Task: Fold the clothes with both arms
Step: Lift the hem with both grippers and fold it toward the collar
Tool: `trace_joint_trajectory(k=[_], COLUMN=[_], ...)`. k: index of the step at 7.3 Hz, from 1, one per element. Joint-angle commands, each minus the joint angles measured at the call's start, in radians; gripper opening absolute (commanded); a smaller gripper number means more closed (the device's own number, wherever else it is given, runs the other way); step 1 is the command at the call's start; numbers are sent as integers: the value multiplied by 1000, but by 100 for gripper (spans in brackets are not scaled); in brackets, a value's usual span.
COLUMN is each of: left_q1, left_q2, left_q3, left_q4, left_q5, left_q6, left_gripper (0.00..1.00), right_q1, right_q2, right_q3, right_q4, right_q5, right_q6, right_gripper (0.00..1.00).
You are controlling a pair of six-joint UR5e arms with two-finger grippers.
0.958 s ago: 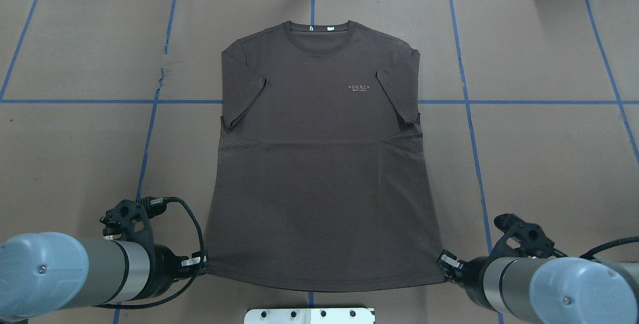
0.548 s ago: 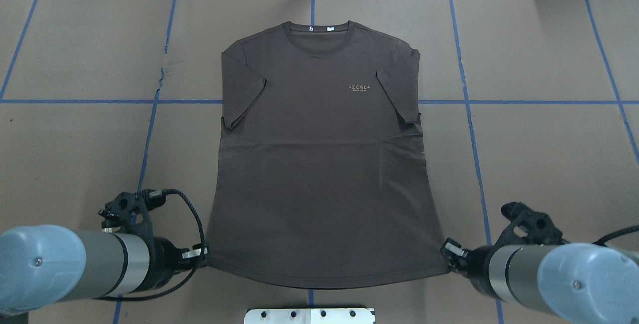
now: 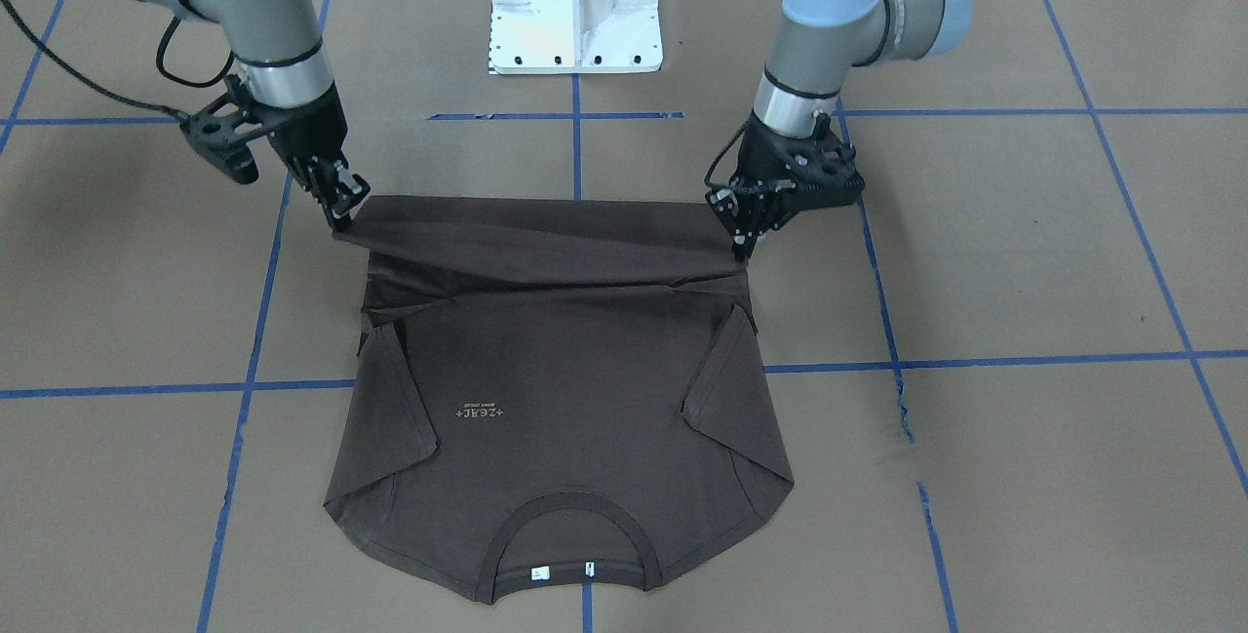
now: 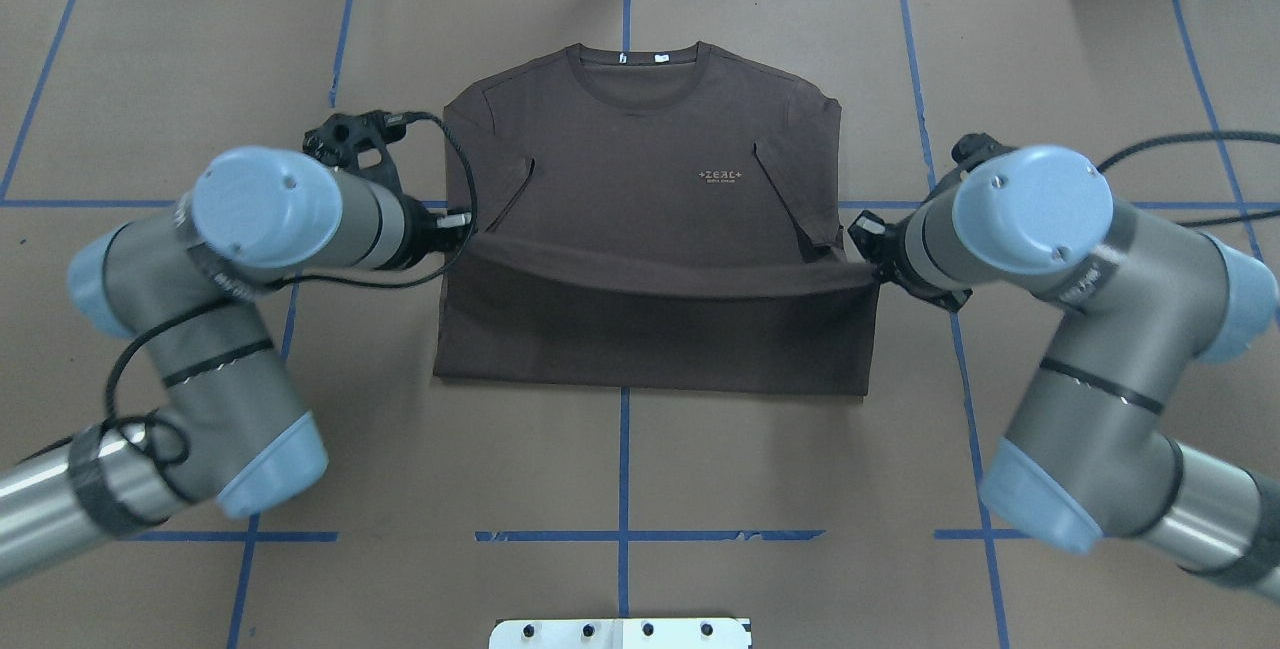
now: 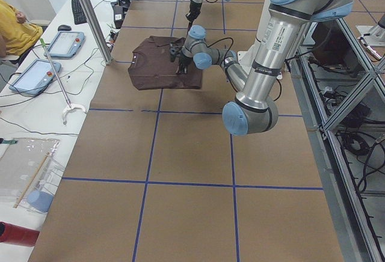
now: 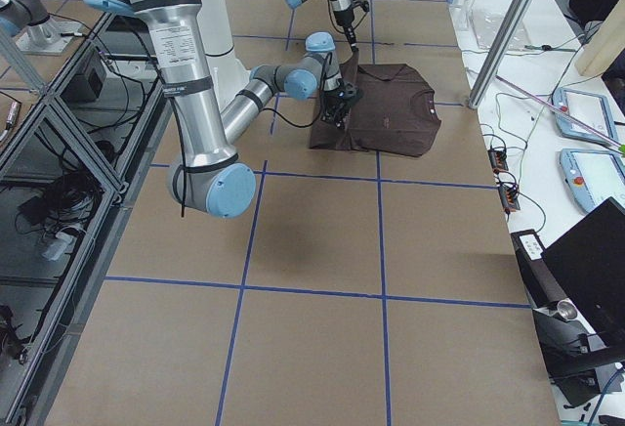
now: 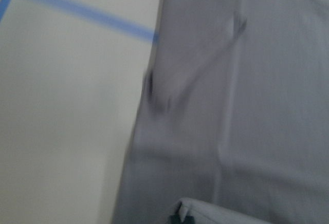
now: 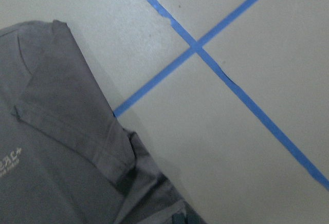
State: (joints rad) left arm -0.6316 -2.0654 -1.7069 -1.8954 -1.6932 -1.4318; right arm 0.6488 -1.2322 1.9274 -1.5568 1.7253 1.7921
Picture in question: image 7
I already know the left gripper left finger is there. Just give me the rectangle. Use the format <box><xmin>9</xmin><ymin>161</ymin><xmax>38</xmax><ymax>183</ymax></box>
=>
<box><xmin>169</xmin><ymin>215</ymin><xmax>181</xmax><ymax>224</ymax></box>

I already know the dark brown t-shirt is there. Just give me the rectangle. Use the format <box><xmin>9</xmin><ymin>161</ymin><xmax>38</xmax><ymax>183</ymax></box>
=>
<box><xmin>113</xmin><ymin>0</ymin><xmax>328</xmax><ymax>223</ymax></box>

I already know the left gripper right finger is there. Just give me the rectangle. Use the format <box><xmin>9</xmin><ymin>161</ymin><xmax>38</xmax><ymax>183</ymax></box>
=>
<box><xmin>184</xmin><ymin>216</ymin><xmax>195</xmax><ymax>224</ymax></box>

